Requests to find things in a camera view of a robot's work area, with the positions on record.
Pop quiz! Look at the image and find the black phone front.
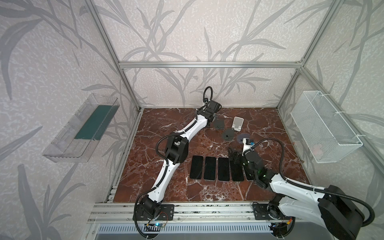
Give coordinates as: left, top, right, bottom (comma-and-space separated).
218, 158, 230, 182

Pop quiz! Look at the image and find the black phone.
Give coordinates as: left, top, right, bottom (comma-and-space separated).
230, 161, 244, 182
190, 156, 204, 180
218, 158, 230, 182
204, 157, 217, 181

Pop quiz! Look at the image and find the green-edged phone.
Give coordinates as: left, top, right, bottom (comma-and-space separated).
243, 165, 255, 181

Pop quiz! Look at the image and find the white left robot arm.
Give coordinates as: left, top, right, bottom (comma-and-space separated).
133, 100, 222, 221

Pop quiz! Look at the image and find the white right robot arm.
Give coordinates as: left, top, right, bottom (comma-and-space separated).
228, 148, 365, 240

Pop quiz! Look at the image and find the black round-base phone stand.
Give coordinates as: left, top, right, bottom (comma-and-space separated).
213, 119, 225, 130

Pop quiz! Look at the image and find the grey round-base phone stand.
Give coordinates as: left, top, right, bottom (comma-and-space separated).
222, 129, 235, 142

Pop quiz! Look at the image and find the white phone stand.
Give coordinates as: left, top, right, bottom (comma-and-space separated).
232, 117, 244, 132

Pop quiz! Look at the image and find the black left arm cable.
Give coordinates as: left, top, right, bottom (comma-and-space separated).
133, 86, 214, 239

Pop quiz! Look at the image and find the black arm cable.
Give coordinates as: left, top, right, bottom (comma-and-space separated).
133, 86, 214, 239
248, 137, 376, 228

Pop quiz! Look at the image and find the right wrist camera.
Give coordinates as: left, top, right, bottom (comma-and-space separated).
243, 138, 255, 154

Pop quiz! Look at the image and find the white wire mesh basket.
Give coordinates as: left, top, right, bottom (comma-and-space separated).
291, 91, 363, 164

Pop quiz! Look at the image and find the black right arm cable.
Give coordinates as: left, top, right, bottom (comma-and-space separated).
248, 137, 376, 228

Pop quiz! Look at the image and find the clear acrylic wall tray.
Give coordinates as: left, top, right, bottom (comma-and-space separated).
43, 94, 120, 163

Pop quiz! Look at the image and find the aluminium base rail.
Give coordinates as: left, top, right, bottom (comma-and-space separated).
86, 201, 340, 224

